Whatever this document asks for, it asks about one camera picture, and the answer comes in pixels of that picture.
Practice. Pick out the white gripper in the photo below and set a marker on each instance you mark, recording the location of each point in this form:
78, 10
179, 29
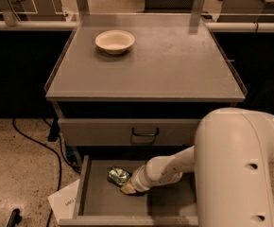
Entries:
137, 182

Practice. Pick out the crushed green can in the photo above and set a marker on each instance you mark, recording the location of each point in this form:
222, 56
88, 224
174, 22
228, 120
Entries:
118, 176

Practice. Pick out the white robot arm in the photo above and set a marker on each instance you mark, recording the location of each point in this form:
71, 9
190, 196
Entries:
230, 158

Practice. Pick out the open grey middle drawer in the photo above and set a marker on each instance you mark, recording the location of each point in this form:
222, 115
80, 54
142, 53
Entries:
102, 204

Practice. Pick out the grey upper drawer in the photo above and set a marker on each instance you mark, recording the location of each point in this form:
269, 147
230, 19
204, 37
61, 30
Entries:
117, 132

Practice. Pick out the grey drawer cabinet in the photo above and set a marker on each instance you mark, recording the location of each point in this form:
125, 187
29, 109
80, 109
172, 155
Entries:
169, 73

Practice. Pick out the white paper sheet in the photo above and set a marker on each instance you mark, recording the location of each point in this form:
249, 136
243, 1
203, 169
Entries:
63, 201

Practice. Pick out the black object on floor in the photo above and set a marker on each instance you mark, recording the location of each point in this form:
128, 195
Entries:
14, 218

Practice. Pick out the white paper bowl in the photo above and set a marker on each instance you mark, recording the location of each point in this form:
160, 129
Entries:
115, 42

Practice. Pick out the black drawer handle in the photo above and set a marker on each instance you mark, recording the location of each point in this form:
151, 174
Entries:
146, 133

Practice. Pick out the white horizontal rail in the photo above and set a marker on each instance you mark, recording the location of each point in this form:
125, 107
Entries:
214, 27

